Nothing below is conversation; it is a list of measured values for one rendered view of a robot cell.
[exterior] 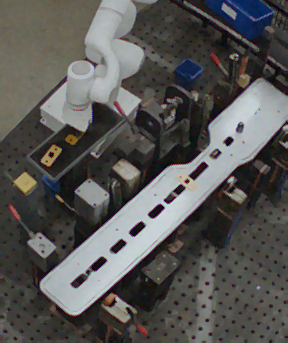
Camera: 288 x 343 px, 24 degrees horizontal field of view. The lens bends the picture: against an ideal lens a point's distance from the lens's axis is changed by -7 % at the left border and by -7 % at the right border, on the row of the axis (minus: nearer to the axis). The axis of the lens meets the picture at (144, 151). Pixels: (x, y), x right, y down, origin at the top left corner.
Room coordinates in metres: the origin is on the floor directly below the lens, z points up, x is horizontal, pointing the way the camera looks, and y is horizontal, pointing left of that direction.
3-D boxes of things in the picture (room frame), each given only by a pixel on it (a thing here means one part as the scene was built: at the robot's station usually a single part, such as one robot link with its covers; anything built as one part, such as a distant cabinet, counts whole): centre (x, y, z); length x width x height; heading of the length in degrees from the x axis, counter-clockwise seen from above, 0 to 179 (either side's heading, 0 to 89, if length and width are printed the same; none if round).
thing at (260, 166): (1.65, -0.46, 0.84); 0.11 x 0.08 x 0.29; 58
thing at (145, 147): (1.58, 0.01, 0.89); 0.13 x 0.11 x 0.38; 58
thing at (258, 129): (1.49, -0.17, 1.00); 1.38 x 0.22 x 0.02; 148
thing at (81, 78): (1.50, 0.23, 1.44); 0.09 x 0.08 x 0.13; 78
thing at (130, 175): (1.45, 0.05, 0.89); 0.13 x 0.11 x 0.38; 58
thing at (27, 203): (1.27, 0.37, 0.92); 0.08 x 0.08 x 0.44; 58
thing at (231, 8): (2.47, -0.32, 1.10); 0.30 x 0.17 x 0.13; 49
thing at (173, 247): (1.44, -0.13, 0.84); 0.17 x 0.06 x 0.29; 58
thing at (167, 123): (1.70, -0.05, 0.94); 0.18 x 0.13 x 0.49; 148
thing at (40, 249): (1.09, 0.28, 0.88); 0.11 x 0.10 x 0.36; 58
